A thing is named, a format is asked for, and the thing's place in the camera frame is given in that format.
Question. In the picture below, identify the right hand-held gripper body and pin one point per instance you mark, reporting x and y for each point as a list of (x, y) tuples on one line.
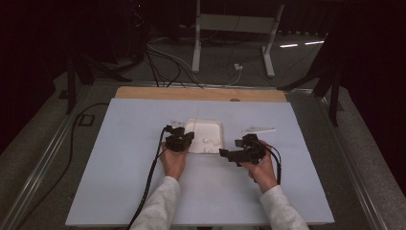
[(252, 153)]

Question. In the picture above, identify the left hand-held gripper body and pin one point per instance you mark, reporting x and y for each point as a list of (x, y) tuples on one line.
[(175, 142)]

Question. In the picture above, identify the white rectangular tray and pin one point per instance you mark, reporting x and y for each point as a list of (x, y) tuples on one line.
[(204, 131)]

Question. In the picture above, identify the white marshmallow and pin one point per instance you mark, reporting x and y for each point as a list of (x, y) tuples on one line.
[(207, 139), (209, 149)]

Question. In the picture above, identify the wooden skewer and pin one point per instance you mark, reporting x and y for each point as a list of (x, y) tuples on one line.
[(196, 119)]

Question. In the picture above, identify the person's left hand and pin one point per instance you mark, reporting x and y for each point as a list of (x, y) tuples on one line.
[(174, 163)]

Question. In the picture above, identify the person's right hand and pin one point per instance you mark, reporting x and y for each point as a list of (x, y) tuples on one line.
[(263, 174)]

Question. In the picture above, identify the pale blue board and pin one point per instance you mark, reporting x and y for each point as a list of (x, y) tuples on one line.
[(207, 191)]

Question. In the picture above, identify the black floor socket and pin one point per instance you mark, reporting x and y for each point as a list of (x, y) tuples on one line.
[(86, 120)]

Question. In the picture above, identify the black tripod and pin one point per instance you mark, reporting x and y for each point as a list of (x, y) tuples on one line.
[(71, 89), (334, 102)]

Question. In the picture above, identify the dark equipment with red light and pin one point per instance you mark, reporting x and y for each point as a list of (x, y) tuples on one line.
[(127, 28)]

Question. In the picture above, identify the grey metal stand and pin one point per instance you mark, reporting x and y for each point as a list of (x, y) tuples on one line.
[(236, 24)]

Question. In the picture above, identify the aluminium frame rail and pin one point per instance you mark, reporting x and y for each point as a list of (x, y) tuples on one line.
[(357, 179), (41, 163)]

